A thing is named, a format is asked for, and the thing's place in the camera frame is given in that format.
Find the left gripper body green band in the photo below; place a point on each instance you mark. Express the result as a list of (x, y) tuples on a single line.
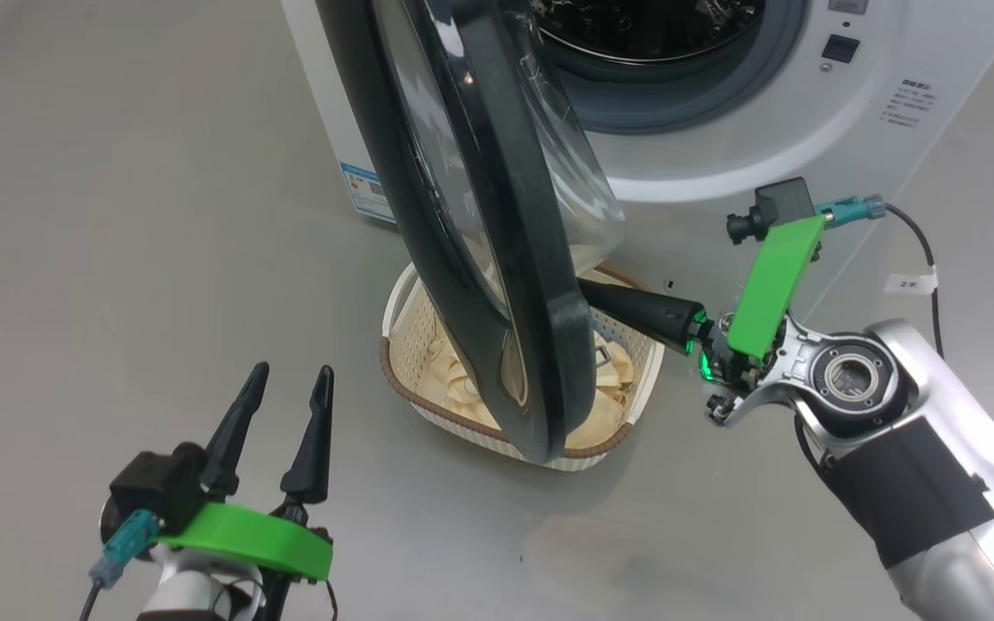
[(247, 539)]

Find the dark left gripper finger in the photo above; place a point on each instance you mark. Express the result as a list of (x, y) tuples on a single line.
[(314, 457), (234, 440)]

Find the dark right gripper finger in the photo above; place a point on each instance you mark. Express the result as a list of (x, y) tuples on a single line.
[(652, 315)]

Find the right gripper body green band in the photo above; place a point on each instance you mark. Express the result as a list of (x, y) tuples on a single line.
[(773, 285)]

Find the dark grey glass washer door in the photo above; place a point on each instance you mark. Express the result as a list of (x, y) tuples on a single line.
[(540, 259)]

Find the pale yellow printed garment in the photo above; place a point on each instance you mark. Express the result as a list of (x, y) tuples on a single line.
[(462, 392)]

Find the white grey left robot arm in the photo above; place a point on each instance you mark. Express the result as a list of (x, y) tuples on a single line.
[(191, 595)]

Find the white front-load washing machine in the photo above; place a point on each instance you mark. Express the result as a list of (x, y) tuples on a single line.
[(721, 155)]

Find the cream basket with brown rim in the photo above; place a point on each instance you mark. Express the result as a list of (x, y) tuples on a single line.
[(415, 345)]

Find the black square door latch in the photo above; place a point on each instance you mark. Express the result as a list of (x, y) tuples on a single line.
[(839, 48)]

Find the small grey text label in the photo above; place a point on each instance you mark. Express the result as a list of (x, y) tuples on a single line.
[(911, 99)]

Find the blue white energy label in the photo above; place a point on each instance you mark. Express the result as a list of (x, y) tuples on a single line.
[(368, 194)]

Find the grey warning sticker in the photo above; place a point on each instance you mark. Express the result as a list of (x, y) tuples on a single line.
[(847, 5)]

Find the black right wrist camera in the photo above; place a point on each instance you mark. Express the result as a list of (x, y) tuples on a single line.
[(777, 207)]

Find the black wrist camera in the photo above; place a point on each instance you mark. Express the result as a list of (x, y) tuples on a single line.
[(152, 483), (777, 207)]

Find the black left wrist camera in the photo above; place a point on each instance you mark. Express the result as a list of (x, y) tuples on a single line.
[(152, 483)]

